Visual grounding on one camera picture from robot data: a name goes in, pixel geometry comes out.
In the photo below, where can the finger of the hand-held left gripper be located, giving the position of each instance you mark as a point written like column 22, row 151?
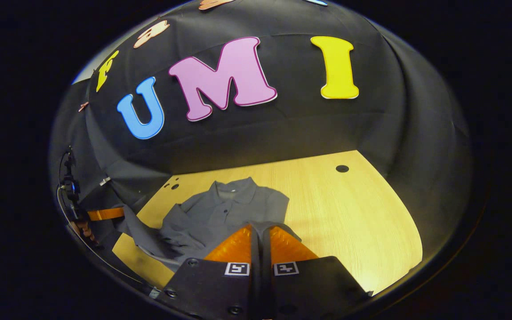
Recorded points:
column 107, row 214

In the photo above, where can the black backdrop cloth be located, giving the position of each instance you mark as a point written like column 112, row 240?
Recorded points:
column 282, row 133

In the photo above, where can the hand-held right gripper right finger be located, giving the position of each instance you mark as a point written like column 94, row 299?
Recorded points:
column 309, row 289

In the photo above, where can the white cloth clip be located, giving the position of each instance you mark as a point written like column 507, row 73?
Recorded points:
column 105, row 181

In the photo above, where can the copper cloth clip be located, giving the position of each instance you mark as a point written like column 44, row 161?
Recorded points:
column 83, row 106

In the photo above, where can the grey polo shirt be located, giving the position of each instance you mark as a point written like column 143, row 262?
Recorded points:
column 220, row 213

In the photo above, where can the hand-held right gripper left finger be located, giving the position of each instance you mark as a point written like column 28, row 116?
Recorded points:
column 211, row 289

